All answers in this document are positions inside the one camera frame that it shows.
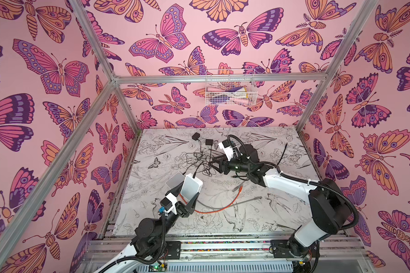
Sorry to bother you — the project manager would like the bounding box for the black ethernet cable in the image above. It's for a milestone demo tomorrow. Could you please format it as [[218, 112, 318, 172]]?
[[231, 143, 288, 180]]

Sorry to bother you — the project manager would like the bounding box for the white network switch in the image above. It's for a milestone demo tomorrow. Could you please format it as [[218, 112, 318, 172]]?
[[166, 172, 185, 196], [180, 174, 203, 203]]

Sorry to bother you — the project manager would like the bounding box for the black power adapter cable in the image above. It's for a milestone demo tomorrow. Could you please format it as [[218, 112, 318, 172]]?
[[184, 139, 209, 178]]

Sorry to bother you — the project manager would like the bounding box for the red ethernet cable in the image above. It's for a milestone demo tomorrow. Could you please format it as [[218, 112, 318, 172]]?
[[179, 185, 244, 215]]

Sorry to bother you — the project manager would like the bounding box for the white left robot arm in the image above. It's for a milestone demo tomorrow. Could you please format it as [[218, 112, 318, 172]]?
[[96, 193, 199, 273]]

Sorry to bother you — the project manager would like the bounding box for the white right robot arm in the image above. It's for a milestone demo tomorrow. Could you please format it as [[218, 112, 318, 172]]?
[[208, 145, 359, 258]]

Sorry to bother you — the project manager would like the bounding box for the black power adapter left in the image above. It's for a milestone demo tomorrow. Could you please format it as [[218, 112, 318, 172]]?
[[192, 133, 200, 141]]

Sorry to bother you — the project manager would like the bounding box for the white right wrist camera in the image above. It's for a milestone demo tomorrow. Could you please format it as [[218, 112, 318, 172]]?
[[218, 140, 235, 161]]

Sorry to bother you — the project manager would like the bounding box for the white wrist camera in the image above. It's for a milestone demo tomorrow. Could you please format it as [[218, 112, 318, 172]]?
[[158, 192, 178, 216], [218, 140, 235, 161]]

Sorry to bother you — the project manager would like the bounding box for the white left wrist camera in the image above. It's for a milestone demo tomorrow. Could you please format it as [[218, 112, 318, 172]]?
[[158, 192, 178, 216]]

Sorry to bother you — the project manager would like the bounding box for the grey slotted cable duct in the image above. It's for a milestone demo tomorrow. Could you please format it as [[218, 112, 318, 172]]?
[[133, 260, 295, 273]]

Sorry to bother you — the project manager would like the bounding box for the wire basket on wall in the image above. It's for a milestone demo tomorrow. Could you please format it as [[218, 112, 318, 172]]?
[[203, 68, 258, 107]]

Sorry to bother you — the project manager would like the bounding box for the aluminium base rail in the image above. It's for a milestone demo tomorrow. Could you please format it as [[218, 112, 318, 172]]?
[[85, 235, 366, 273]]

